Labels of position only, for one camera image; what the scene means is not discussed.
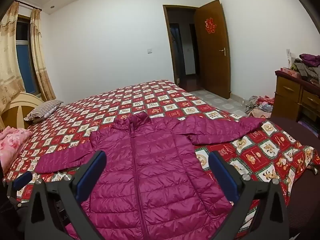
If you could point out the window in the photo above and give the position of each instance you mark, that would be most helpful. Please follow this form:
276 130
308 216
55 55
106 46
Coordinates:
25 62

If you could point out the red paper door decoration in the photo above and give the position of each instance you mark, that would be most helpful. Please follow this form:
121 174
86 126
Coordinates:
210 25

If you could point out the pink patterned box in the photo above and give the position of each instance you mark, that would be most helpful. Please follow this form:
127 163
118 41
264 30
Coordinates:
291 72

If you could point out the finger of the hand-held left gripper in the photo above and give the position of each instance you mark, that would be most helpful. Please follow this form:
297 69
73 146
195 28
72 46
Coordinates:
23 181

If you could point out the brown door frame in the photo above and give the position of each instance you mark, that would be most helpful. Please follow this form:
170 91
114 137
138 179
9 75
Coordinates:
168 30

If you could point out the pile of clothes on dresser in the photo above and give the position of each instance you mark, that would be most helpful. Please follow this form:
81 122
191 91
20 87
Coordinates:
307 67

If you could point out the cream wooden headboard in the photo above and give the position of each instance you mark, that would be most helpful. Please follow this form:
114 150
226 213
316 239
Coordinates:
17 102

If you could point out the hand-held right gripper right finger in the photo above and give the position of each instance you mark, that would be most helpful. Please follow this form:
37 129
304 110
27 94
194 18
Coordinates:
223 177

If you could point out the pink floral quilt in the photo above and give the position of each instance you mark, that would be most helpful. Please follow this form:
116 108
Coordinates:
12 142

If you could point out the beige floral curtain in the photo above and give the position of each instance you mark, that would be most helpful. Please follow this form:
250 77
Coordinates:
8 55
40 62

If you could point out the striped pillow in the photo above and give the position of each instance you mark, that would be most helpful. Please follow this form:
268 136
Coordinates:
42 111

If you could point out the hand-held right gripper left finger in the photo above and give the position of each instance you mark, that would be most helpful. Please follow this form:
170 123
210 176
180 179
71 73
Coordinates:
91 176

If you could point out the heap of clothes on floor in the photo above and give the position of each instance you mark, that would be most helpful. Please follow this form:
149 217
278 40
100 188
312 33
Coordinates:
260 106

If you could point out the dark curtain rod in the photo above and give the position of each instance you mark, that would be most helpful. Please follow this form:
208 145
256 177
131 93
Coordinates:
31 6

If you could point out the brown wooden door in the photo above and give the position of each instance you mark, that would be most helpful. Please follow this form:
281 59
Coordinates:
212 62

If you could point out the magenta puffer jacket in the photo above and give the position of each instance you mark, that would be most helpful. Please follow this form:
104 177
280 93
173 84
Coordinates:
160 180

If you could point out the red patterned bedspread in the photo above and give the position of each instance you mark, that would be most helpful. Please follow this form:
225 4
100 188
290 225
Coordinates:
140 97

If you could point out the wooden dresser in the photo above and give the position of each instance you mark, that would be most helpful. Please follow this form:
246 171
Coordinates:
287 97

